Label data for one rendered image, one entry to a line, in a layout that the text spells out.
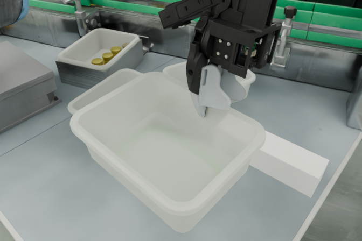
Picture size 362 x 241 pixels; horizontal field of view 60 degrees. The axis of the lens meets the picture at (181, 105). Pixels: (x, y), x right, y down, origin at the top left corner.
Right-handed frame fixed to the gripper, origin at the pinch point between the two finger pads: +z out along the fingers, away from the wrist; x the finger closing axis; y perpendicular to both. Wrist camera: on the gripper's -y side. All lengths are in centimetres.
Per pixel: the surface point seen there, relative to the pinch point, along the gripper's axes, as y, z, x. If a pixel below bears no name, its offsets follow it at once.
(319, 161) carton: 15.1, 15.8, 24.0
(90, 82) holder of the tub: -48, 21, 15
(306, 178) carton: 14.7, 18.1, 19.9
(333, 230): 24, 61, 57
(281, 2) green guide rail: -16, -5, 60
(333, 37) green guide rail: 2, 0, 59
